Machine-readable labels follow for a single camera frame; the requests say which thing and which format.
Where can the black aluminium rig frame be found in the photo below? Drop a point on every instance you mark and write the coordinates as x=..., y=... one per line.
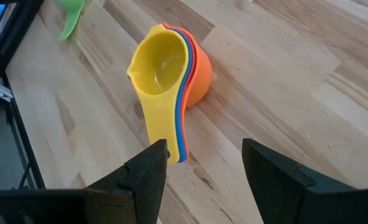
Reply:
x=19, y=31

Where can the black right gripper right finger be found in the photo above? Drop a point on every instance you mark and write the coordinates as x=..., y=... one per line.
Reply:
x=271, y=180

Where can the yellow measuring cup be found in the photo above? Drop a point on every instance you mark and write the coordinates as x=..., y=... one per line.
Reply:
x=159, y=118

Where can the green measuring cup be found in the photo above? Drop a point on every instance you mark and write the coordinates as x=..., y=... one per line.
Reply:
x=70, y=21

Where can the blue measuring cup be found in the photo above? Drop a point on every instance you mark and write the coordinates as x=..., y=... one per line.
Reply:
x=179, y=140

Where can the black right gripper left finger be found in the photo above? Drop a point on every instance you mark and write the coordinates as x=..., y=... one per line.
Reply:
x=146, y=174

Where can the orange measuring cup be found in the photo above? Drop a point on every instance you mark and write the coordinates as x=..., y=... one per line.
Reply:
x=202, y=77

